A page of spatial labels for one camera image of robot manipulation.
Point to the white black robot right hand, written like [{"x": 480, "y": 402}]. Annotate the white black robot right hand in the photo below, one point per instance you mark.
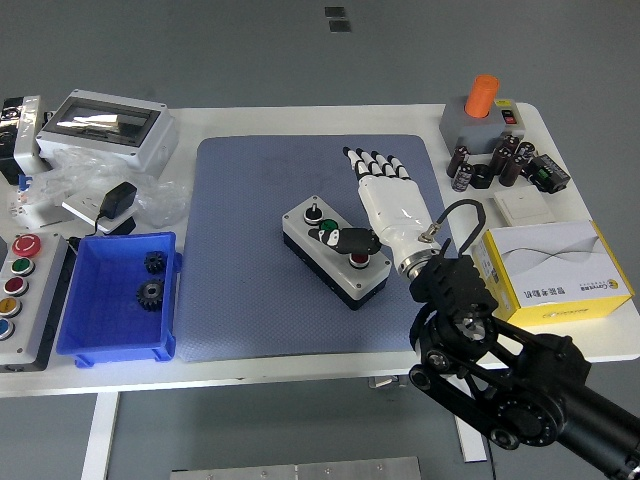
[{"x": 390, "y": 205}]

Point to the grey four-button control box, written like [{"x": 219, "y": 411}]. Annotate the grey four-button control box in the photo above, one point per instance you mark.
[{"x": 301, "y": 228}]

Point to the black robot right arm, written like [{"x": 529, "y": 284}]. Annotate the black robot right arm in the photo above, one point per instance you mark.
[{"x": 525, "y": 395}]

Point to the grey five-button control box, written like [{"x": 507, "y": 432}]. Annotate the grey five-button control box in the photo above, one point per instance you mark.
[{"x": 40, "y": 300}]

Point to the silver-topped dark capacitor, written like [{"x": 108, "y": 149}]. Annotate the silver-topped dark capacitor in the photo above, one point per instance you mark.
[{"x": 462, "y": 177}]

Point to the grey base block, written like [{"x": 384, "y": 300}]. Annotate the grey base block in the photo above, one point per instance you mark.
[{"x": 465, "y": 130}]

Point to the orange cylinder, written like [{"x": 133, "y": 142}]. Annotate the orange cylinder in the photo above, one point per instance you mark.
[{"x": 481, "y": 95}]

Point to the grey-blue table mat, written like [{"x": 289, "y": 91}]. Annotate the grey-blue table mat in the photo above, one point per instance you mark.
[{"x": 240, "y": 200}]

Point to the black module with green terminal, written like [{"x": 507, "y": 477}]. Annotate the black module with green terminal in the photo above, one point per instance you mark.
[{"x": 550, "y": 172}]

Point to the yellow white carton box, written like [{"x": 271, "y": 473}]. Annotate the yellow white carton box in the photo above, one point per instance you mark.
[{"x": 550, "y": 265}]

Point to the dark floor plate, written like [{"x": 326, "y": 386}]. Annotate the dark floor plate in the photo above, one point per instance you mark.
[
  {"x": 334, "y": 12},
  {"x": 340, "y": 26}
]

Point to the clear plastic bag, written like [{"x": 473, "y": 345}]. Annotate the clear plastic bag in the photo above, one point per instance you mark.
[{"x": 160, "y": 200}]

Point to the small black bevel gear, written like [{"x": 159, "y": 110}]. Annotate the small black bevel gear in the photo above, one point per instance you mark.
[{"x": 155, "y": 262}]

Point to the large black bevel gear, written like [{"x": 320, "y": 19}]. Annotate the large black bevel gear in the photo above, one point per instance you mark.
[{"x": 150, "y": 295}]

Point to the white table leg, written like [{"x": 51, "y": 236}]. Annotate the white table leg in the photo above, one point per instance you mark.
[
  {"x": 100, "y": 435},
  {"x": 472, "y": 450}
]

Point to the black power adapter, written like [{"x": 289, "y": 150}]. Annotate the black power adapter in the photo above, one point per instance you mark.
[{"x": 118, "y": 200}]

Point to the grey metal plate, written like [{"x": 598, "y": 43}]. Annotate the grey metal plate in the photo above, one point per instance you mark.
[{"x": 300, "y": 470}]

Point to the blue plastic bin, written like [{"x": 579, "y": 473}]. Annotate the blue plastic bin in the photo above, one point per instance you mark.
[{"x": 100, "y": 300}]

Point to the white socket strip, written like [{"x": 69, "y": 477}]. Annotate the white socket strip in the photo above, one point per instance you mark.
[{"x": 82, "y": 205}]

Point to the white blue circuit breaker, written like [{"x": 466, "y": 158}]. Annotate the white blue circuit breaker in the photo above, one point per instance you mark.
[{"x": 22, "y": 210}]

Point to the silver black device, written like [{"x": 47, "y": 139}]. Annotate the silver black device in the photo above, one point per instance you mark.
[{"x": 25, "y": 130}]

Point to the black red rocker switch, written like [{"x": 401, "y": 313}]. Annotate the black red rocker switch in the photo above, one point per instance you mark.
[{"x": 507, "y": 114}]

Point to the metal bracket under table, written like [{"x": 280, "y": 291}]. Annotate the metal bracket under table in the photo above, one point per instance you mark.
[{"x": 385, "y": 382}]

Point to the grey enclosure with clear window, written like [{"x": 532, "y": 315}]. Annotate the grey enclosure with clear window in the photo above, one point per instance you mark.
[{"x": 150, "y": 145}]

